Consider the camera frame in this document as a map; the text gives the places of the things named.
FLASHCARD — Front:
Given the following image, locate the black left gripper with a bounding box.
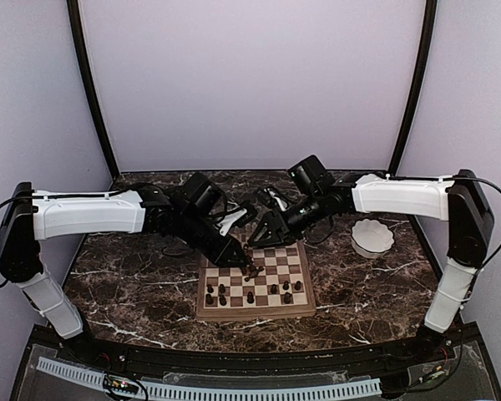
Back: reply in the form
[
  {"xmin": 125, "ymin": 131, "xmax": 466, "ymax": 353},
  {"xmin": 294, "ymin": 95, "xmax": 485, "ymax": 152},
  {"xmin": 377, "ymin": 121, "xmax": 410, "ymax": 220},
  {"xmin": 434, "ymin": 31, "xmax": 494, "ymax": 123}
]
[{"xmin": 176, "ymin": 210, "xmax": 249, "ymax": 268}]

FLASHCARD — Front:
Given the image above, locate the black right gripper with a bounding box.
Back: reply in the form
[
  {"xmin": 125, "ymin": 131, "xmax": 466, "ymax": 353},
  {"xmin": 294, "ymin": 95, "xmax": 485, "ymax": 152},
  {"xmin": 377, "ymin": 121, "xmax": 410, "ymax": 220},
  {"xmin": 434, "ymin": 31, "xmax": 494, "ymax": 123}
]
[{"xmin": 249, "ymin": 190, "xmax": 326, "ymax": 247}]

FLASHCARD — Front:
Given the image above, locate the dark piece back corner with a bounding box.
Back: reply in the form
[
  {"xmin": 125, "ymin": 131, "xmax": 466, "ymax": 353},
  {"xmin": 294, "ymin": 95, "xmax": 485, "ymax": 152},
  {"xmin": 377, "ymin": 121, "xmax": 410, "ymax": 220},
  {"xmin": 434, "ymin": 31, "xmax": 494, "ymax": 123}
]
[{"xmin": 205, "ymin": 293, "xmax": 214, "ymax": 305}]

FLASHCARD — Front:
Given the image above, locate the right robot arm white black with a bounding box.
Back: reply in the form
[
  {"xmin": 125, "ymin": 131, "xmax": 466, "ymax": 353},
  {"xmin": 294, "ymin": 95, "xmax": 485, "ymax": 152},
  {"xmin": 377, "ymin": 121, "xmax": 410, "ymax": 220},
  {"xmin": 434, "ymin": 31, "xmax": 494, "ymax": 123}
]
[{"xmin": 248, "ymin": 167, "xmax": 494, "ymax": 363}]

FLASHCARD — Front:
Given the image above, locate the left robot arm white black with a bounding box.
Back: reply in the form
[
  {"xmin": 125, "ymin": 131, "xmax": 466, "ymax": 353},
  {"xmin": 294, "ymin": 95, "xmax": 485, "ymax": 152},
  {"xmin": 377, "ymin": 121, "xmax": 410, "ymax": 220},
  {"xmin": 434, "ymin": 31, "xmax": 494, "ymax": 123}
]
[{"xmin": 0, "ymin": 174, "xmax": 256, "ymax": 364}]

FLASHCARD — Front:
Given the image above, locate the pile of dark chess pieces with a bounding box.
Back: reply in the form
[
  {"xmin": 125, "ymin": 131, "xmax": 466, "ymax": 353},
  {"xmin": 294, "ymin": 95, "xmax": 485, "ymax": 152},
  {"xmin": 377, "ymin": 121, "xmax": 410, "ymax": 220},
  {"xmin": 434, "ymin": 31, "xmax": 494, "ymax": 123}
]
[{"xmin": 244, "ymin": 265, "xmax": 265, "ymax": 282}]

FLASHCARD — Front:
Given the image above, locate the wooden chess board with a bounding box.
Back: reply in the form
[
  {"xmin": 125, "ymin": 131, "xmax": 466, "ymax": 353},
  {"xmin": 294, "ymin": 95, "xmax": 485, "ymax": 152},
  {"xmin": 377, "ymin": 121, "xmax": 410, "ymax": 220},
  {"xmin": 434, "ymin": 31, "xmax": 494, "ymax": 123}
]
[{"xmin": 196, "ymin": 241, "xmax": 316, "ymax": 322}]

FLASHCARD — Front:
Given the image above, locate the white scalloped bowl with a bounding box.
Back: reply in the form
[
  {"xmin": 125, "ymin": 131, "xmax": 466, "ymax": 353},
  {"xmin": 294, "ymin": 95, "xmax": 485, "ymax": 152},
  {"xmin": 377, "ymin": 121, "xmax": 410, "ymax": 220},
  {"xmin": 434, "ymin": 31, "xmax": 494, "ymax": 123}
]
[{"xmin": 351, "ymin": 219, "xmax": 395, "ymax": 259}]

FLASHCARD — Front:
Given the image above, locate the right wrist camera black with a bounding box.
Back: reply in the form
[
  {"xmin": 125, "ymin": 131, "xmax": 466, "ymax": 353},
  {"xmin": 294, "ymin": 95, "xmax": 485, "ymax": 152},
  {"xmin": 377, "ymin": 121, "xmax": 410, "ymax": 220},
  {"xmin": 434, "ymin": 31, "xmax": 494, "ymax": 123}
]
[{"xmin": 287, "ymin": 155, "xmax": 335, "ymax": 195}]

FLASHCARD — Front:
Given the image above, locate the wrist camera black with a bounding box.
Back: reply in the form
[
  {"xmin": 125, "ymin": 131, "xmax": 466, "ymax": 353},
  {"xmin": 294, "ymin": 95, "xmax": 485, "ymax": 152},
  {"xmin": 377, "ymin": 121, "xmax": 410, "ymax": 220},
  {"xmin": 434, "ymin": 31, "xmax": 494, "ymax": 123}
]
[
  {"xmin": 183, "ymin": 172, "xmax": 222, "ymax": 216},
  {"xmin": 287, "ymin": 155, "xmax": 335, "ymax": 195}
]

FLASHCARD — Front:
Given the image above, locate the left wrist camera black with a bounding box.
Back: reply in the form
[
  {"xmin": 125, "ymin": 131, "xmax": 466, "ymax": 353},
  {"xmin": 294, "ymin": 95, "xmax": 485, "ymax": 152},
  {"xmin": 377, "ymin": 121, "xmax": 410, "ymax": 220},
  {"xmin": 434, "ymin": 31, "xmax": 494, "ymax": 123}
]
[{"xmin": 183, "ymin": 172, "xmax": 222, "ymax": 216}]

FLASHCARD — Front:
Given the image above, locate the black front rail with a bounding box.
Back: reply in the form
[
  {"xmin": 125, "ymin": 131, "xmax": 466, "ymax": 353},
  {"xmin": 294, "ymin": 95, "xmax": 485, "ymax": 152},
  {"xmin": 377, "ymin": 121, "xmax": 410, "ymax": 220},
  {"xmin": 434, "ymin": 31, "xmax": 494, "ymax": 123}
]
[{"xmin": 124, "ymin": 346, "xmax": 389, "ymax": 376}]

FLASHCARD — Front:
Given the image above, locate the white slotted cable duct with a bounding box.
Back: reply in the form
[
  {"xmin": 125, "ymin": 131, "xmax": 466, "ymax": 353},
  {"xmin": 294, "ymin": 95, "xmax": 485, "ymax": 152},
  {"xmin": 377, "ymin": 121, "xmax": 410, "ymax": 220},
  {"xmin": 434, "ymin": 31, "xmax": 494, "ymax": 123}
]
[{"xmin": 36, "ymin": 357, "xmax": 382, "ymax": 400}]

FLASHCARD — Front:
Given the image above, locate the right black corner post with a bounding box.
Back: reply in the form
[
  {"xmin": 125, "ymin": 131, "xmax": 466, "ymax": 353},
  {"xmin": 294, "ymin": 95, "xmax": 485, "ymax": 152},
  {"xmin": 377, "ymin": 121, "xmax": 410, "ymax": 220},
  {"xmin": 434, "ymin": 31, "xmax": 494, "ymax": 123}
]
[{"xmin": 387, "ymin": 0, "xmax": 438, "ymax": 175}]

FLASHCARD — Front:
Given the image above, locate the black corner post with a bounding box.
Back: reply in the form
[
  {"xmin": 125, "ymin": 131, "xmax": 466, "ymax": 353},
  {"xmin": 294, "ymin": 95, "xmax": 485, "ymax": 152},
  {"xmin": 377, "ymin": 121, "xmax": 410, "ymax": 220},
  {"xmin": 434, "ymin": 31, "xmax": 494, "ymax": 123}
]
[
  {"xmin": 387, "ymin": 0, "xmax": 438, "ymax": 175},
  {"xmin": 66, "ymin": 0, "xmax": 120, "ymax": 180}
]

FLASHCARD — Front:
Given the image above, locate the left black corner post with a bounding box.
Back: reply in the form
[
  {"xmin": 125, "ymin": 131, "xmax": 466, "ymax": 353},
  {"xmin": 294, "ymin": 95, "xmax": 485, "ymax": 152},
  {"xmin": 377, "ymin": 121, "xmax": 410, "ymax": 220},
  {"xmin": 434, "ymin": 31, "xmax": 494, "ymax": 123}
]
[{"xmin": 66, "ymin": 0, "xmax": 120, "ymax": 180}]

